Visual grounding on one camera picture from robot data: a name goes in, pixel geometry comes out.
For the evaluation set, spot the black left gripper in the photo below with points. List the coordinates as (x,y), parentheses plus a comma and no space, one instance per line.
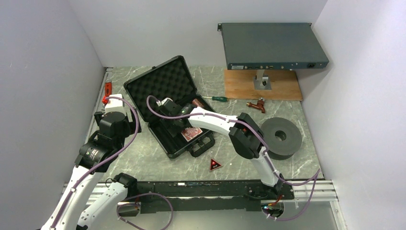
(130,126)

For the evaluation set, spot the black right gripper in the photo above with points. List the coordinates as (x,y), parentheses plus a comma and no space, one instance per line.
(172,130)

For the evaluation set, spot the poker chip roll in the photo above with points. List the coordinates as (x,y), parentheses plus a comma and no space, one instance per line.
(197,103)

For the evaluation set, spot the black foam-lined carrying case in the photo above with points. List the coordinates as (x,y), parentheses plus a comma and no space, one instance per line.
(170,79)

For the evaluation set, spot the red playing card deck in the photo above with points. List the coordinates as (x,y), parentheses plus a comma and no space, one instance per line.
(190,133)

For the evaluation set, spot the red all-in triangle button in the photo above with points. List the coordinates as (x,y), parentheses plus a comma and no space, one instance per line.
(214,165)

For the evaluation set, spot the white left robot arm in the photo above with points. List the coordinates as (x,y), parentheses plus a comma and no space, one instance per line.
(93,161)

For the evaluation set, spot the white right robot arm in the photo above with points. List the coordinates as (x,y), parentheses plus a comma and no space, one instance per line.
(244,133)

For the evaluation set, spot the plywood base board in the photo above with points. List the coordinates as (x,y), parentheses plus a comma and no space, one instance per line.
(239,84)

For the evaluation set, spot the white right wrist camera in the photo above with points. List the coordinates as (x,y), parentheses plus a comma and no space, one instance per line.
(165,102)

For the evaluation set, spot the red-handled adjustable wrench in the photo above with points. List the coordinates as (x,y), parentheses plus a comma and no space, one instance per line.
(108,88)

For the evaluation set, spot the green-handled screwdriver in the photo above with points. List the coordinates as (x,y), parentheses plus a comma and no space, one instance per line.
(217,98)

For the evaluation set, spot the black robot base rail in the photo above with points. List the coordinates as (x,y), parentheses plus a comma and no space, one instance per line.
(250,195)

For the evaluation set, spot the metal device stand bracket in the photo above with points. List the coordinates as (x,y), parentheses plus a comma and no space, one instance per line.
(261,80)

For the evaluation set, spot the grey rack-mount network device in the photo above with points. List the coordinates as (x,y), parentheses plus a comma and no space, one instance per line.
(271,46)

